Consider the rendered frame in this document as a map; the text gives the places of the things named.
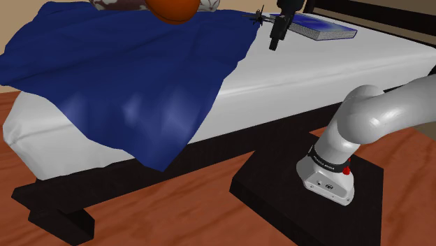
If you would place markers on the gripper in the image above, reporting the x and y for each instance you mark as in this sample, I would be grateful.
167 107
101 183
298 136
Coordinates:
282 24

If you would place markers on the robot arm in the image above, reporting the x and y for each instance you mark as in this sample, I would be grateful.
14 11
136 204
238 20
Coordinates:
371 116

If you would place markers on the small black spiky object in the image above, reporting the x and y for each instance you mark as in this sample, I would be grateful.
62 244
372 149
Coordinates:
258 17

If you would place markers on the blue book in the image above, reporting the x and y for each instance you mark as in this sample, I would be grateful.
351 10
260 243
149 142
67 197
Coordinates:
323 29

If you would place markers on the orange round cushion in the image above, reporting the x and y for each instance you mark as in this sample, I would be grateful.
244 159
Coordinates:
172 11

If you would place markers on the black robot stand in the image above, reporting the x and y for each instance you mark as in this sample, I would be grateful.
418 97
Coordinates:
272 184

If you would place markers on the blue blanket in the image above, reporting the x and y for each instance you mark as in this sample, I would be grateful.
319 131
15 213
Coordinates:
119 68

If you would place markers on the brown white patterned pillow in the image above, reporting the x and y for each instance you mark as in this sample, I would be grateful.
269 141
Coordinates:
109 4

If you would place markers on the white bed with black frame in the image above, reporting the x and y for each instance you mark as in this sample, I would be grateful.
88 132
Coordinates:
306 75

